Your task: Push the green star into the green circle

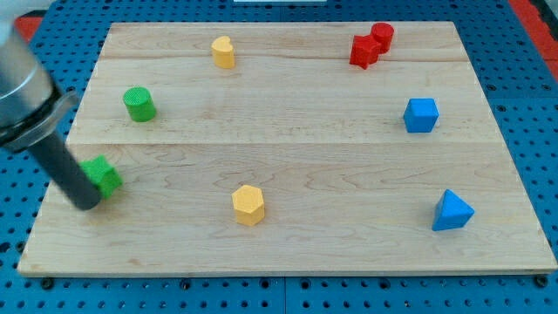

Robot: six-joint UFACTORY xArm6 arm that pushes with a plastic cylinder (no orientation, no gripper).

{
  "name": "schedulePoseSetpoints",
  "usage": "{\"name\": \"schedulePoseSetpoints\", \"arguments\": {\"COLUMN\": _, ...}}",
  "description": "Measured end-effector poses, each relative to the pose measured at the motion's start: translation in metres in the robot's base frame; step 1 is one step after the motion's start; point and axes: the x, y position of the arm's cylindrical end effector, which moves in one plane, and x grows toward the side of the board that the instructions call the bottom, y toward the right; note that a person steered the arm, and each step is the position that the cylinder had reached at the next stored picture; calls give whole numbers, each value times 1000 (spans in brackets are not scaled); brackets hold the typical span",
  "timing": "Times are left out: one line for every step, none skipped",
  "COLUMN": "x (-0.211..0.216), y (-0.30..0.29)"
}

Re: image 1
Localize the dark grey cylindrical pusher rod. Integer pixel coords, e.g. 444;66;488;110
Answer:
28;133;101;210

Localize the green star block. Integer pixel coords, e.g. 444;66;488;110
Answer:
79;154;123;199

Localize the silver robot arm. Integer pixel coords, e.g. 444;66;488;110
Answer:
1;22;101;210

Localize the red star block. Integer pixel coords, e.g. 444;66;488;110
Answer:
350;35;381;70

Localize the green cylinder block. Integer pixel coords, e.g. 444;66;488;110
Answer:
122;86;157;122

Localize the light wooden board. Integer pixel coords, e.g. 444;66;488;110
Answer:
18;22;557;277

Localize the yellow heart block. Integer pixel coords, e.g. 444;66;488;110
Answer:
211;36;235;69

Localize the yellow hexagon block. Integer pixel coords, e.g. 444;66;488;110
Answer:
232;185;265;226

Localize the red cylinder block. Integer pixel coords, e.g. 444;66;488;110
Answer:
371;22;395;54

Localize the blue cube block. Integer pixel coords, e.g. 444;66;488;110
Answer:
403;98;439;133

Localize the blue triangle block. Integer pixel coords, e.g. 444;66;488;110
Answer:
432;189;475;231

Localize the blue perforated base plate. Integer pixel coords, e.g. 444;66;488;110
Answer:
1;0;557;313

